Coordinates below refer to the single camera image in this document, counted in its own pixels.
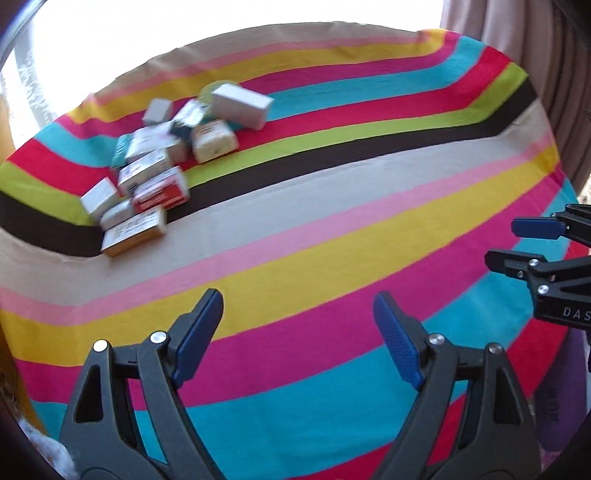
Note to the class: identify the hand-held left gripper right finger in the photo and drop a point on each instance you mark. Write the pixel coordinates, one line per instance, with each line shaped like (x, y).
(397, 337)

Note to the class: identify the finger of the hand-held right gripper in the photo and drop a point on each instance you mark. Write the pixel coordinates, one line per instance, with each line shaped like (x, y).
(508, 263)
(535, 228)

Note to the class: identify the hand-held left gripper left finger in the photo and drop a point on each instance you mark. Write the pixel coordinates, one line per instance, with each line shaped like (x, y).
(198, 332)

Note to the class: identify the pile of medicine boxes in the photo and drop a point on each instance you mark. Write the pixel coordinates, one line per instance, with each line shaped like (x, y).
(147, 184)

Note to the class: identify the rainbow striped cloth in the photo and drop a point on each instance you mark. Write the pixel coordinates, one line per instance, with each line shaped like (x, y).
(323, 207)

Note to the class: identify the brown curtain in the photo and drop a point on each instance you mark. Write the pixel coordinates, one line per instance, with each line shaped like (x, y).
(531, 46)

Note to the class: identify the white fluffy cloth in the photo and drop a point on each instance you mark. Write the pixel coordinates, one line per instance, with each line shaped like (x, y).
(53, 457)

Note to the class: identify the round green sponge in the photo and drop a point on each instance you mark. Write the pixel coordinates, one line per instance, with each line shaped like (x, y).
(213, 89)

